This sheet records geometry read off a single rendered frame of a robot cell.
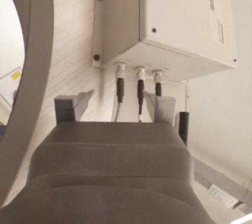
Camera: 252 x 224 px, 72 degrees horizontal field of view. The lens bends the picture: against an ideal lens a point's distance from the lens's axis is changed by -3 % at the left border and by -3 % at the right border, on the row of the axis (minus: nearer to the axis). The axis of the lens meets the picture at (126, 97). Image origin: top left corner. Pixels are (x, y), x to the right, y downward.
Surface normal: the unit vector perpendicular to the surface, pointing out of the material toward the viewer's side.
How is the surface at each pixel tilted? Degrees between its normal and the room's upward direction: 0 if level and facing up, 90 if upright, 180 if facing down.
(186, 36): 90
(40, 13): 90
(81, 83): 90
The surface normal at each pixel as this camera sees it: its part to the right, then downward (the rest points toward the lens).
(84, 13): 0.51, -0.11
